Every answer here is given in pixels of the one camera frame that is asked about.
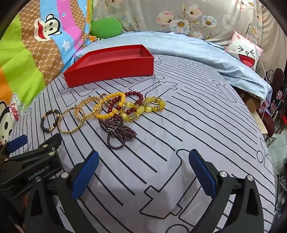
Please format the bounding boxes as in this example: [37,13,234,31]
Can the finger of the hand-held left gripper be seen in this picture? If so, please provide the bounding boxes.
[0,134,28,157]
[4,133,63,167]

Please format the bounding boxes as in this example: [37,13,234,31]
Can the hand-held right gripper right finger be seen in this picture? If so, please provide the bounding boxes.
[188,149,264,233]

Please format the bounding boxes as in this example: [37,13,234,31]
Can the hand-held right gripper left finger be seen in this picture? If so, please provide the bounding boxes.
[24,150,100,233]

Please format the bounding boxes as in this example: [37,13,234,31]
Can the black bead bracelet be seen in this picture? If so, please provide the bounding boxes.
[40,109,60,132]

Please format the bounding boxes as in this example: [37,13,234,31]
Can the thin gold bangle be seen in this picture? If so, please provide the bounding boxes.
[59,106,85,135]

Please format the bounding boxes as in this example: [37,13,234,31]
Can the gold chain bracelet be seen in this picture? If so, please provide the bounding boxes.
[83,97,106,122]
[75,96,101,123]

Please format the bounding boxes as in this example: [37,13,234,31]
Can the purple bead string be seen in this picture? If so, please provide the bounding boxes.
[98,116,137,151]

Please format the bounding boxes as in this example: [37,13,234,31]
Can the orange bead bracelet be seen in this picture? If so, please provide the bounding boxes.
[96,92,126,119]

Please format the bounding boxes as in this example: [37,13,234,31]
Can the yellow glass bead bracelet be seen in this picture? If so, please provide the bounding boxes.
[120,96,166,122]

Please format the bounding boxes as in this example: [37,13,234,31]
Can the dark red bead bracelet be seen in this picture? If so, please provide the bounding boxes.
[107,90,144,115]

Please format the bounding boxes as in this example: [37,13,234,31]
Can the red cardboard box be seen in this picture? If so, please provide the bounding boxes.
[63,44,155,88]

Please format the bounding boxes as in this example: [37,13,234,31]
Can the striped grey bedsheet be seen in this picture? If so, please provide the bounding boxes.
[9,54,277,233]

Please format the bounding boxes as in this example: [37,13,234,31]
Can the beige board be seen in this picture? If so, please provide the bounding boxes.
[253,111,267,135]

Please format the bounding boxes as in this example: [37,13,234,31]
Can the cartoon monkey blanket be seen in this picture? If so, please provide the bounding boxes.
[0,0,95,146]

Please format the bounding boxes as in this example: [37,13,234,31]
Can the dark metal chair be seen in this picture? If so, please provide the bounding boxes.
[266,68,286,90]

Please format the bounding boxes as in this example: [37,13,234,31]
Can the light blue blanket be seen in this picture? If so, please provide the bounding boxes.
[79,31,273,99]

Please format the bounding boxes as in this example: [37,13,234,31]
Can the cartoon rabbit cushion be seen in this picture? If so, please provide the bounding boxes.
[225,31,263,69]

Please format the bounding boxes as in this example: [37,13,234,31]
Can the green pillow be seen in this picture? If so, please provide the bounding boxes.
[90,18,123,38]

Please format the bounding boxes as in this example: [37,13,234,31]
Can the floral grey sheet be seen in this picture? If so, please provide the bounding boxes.
[93,0,287,74]

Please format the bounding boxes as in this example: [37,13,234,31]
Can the white cable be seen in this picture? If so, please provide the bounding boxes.
[244,0,269,83]

